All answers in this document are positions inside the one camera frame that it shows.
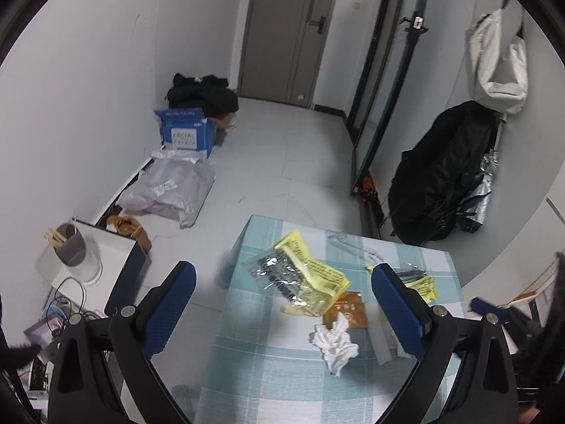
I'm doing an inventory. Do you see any clear bag black print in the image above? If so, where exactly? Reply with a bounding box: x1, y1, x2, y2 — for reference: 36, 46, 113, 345
244, 248, 310, 294
394, 266, 428, 282

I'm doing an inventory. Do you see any clear plastic wrap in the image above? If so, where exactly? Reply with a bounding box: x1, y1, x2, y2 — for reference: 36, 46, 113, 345
327, 231, 387, 268

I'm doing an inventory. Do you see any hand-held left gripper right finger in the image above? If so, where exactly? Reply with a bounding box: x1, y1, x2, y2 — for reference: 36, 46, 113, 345
371, 263, 519, 424

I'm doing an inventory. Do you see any black framed glass door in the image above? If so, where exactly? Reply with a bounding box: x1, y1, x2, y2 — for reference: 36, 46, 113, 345
344, 0, 434, 235

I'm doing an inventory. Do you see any blue cardboard box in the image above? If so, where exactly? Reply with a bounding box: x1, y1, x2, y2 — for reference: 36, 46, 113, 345
154, 108, 218, 160

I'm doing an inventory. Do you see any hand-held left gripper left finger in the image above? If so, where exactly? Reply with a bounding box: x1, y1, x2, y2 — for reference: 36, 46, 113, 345
48, 260, 197, 424

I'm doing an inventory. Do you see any brown square wrapper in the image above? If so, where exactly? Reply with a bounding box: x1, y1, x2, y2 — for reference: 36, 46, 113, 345
322, 291, 368, 330

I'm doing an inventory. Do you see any silver folding umbrella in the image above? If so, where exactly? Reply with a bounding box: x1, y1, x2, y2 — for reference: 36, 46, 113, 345
457, 115, 508, 232

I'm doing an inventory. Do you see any black hanging backpack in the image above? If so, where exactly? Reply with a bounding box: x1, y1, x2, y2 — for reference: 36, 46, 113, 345
388, 101, 499, 246

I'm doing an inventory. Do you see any white tissue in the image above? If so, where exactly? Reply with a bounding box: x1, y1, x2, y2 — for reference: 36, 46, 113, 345
308, 317, 360, 377

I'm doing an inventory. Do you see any white topped storage box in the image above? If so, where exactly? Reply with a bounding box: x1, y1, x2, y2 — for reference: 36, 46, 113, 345
48, 223, 149, 319

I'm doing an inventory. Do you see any grey entrance door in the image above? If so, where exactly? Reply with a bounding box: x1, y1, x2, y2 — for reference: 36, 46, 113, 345
238, 0, 343, 107

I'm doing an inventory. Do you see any pile of black clothes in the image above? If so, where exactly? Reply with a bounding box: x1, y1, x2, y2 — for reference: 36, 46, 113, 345
166, 72, 240, 118

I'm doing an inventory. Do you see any brown paper bag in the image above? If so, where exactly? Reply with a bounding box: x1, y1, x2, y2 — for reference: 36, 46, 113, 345
106, 215, 153, 252

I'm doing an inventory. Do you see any black cable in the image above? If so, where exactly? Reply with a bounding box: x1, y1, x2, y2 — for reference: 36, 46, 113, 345
44, 276, 109, 325

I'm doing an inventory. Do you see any white shoulder bag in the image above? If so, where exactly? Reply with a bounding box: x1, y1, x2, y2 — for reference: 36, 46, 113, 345
467, 8, 529, 116

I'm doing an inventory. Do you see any grey white chopstick holder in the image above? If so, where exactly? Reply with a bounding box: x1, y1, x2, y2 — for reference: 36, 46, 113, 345
37, 222, 103, 285

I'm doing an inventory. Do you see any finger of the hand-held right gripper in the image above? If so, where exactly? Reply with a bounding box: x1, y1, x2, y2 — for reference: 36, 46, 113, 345
470, 298, 509, 322

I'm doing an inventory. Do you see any bundle of wooden chopsticks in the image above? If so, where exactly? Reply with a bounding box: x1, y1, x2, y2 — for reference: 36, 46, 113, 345
43, 217, 79, 248

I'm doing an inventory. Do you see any grey plastic mailer bag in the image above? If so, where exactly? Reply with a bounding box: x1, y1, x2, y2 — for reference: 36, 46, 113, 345
117, 159, 217, 229

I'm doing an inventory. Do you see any teal checkered tablecloth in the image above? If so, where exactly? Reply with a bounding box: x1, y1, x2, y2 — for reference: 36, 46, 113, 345
194, 214, 464, 424

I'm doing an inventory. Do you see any yellow plastic bag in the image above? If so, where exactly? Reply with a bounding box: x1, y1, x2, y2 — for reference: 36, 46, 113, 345
274, 230, 351, 317
366, 264, 440, 305

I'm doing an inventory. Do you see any clear plastic packaging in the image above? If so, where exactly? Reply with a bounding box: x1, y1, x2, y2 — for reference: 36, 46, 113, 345
149, 149, 208, 166

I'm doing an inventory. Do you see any printed cardboard box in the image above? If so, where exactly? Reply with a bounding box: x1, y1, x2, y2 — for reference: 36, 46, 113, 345
24, 318, 63, 349

